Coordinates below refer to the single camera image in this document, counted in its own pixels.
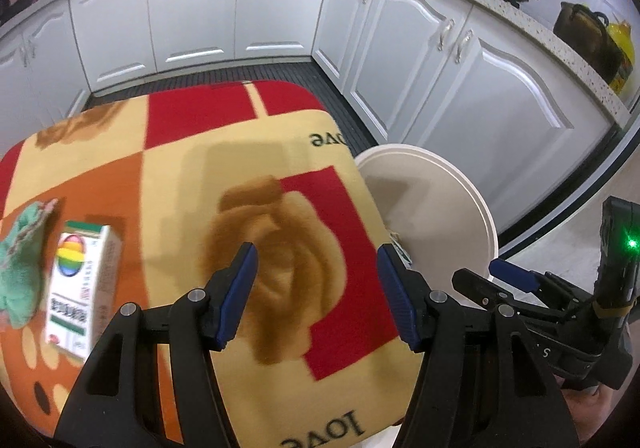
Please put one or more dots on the white round trash bin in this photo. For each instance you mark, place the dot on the white round trash bin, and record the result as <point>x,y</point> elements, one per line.
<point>430,198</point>

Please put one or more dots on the dark ribbed floor mat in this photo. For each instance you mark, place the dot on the dark ribbed floor mat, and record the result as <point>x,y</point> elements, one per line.
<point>225,78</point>

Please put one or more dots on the rainbow print cardboard box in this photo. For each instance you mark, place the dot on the rainbow print cardboard box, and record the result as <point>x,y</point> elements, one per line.
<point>77,288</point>

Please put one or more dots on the white kitchen cabinets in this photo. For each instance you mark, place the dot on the white kitchen cabinets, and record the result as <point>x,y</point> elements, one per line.
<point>425,68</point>

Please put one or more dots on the printed red and yellow blanket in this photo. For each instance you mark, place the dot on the printed red and yellow blanket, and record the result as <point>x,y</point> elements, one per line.
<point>200,168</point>

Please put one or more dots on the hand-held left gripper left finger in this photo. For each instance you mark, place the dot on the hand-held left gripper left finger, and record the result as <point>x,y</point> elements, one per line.
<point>235,298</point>

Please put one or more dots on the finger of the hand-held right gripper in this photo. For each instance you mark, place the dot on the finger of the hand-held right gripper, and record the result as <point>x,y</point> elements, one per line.
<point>480,290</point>
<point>515,275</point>

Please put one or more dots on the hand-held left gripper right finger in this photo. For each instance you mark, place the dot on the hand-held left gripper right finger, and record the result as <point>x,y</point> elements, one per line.
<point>400,298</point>

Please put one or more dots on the green cloth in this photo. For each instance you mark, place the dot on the green cloth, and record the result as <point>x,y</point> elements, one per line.
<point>22,258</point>

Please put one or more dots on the dark brown clay pot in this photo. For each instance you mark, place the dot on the dark brown clay pot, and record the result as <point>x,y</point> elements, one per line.
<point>585,38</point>

